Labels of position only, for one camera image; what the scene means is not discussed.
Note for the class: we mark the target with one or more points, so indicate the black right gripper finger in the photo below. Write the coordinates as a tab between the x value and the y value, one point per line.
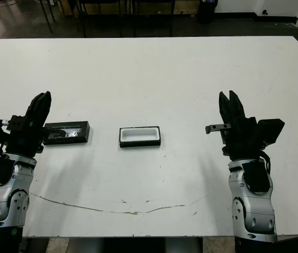
224	110
236	110

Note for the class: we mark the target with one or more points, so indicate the black trash bin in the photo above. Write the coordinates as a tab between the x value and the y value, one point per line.
208	10

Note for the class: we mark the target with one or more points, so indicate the black metal table leg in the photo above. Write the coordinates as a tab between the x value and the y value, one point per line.
47	15

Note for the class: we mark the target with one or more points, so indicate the wooden cabinet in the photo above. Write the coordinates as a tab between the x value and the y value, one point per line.
186	8

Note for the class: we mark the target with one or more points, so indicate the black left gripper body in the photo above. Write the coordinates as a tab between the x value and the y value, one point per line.
22	139

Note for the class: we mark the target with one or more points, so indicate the round black wall knob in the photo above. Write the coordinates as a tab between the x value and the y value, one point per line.
265	11

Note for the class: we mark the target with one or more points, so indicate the black box base white insert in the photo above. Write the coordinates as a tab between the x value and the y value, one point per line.
138	135

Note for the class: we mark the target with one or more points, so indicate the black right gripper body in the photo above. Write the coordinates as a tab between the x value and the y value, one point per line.
241	142

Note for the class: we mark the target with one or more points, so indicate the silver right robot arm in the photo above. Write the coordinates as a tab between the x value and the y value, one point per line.
254	210

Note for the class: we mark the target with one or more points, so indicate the black metal table frame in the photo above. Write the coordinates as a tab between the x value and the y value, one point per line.
172	21

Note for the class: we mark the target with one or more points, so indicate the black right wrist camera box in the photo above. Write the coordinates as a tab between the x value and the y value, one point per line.
270	129

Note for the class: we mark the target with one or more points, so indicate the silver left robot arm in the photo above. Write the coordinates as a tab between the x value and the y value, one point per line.
4	200

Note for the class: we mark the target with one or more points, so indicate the glossy black box lid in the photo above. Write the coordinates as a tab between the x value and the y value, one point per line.
67	131

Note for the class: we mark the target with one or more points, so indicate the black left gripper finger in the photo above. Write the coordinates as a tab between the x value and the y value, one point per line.
34	110
47	105

